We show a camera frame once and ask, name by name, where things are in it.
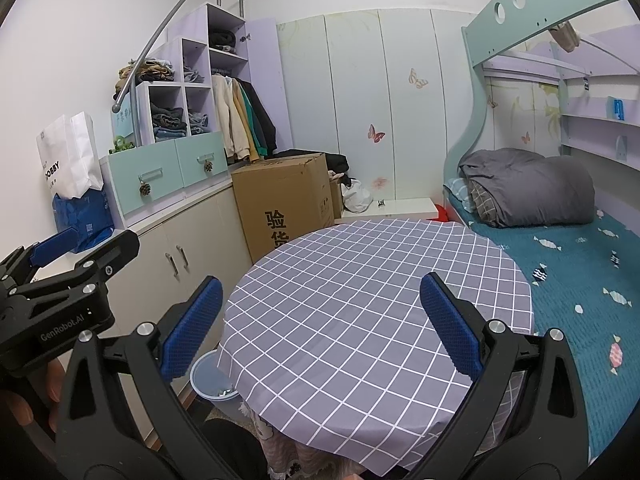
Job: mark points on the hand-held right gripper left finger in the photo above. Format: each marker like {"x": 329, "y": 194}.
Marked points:
{"x": 192, "y": 327}

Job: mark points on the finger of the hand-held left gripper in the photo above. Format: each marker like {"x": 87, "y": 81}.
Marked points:
{"x": 117, "y": 250}
{"x": 55, "y": 250}

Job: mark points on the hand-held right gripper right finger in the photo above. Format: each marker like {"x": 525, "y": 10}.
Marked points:
{"x": 450, "y": 325}

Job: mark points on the blue plastic bucket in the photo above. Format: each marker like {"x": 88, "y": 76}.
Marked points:
{"x": 210, "y": 380}

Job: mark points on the person's left hand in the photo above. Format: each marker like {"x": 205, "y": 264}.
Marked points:
{"x": 56, "y": 382}

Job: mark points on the blue plastic package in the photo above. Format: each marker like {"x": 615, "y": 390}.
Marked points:
{"x": 82, "y": 220}

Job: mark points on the pine cone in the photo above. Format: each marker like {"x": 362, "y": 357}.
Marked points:
{"x": 145, "y": 189}
{"x": 208, "y": 165}

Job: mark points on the mint drawer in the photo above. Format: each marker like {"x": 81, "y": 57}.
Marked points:
{"x": 200, "y": 155}
{"x": 135, "y": 170}

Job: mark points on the white paper bag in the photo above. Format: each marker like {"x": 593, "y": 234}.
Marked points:
{"x": 65, "y": 155}

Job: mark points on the round table with checked tablecloth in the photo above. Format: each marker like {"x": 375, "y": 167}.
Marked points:
{"x": 350, "y": 310}

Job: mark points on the red plastic item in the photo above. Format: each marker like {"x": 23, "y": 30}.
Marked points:
{"x": 441, "y": 212}

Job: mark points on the white low platform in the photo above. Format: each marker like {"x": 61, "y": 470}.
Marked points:
{"x": 400, "y": 208}

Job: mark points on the mint sign board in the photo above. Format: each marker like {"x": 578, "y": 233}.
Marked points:
{"x": 122, "y": 122}

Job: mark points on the person's dark clothing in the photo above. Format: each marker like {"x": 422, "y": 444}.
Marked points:
{"x": 235, "y": 450}

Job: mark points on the teal bedsheet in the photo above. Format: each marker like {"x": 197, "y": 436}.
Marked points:
{"x": 575, "y": 285}

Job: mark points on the blue checked pillow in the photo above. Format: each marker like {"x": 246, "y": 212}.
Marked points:
{"x": 460, "y": 192}

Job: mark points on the folded dark jeans stack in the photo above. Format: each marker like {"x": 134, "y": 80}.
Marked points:
{"x": 167, "y": 122}

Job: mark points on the patterned table skirt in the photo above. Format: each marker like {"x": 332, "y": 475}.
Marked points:
{"x": 285, "y": 440}

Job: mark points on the folded blue jeans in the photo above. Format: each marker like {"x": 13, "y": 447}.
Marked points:
{"x": 199, "y": 124}

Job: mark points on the white plastic bag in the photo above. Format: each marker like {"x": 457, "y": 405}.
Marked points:
{"x": 357, "y": 197}

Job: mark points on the grey duvet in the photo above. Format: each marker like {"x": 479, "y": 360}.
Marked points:
{"x": 535, "y": 190}

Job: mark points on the tall cardboard box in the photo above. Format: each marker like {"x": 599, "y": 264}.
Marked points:
{"x": 285, "y": 195}

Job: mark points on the small cardboard box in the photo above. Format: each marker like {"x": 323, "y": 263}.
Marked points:
{"x": 336, "y": 200}

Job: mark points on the yellow hanging garment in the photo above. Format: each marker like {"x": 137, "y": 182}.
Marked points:
{"x": 247, "y": 125}

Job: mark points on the brown and yellow clothes pile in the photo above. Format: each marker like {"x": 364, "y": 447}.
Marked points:
{"x": 150, "y": 72}

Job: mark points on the green hanging garment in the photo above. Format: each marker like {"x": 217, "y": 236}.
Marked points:
{"x": 257, "y": 130}

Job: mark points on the folded grey clothes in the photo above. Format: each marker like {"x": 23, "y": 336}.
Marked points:
{"x": 193, "y": 75}

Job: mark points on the black hanging jacket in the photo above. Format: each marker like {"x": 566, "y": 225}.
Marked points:
{"x": 267, "y": 125}

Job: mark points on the pink butterfly sticker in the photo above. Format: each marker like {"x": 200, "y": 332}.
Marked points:
{"x": 376, "y": 133}

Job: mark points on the black clothes pile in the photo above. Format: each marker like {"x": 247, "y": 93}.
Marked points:
{"x": 325, "y": 157}

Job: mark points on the grey metal handrail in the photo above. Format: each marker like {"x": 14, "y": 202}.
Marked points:
{"x": 165, "y": 25}

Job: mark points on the folded black clothes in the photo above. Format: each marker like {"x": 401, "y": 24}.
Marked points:
{"x": 222, "y": 40}

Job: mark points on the purple stair shelf unit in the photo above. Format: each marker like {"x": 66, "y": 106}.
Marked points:
{"x": 195, "y": 25}

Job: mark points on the beige butterfly sticker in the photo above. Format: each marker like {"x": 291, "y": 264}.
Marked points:
{"x": 418, "y": 78}

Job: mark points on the white wardrobe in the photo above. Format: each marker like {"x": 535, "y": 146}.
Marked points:
{"x": 350, "y": 85}

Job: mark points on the blue item on bed shelf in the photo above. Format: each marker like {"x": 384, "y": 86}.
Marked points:
{"x": 619, "y": 109}

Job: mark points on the brown item on upper bunk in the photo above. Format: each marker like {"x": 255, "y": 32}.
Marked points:
{"x": 565, "y": 37}

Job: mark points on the mint bunk bed frame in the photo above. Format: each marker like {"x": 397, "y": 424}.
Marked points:
{"x": 480, "y": 35}

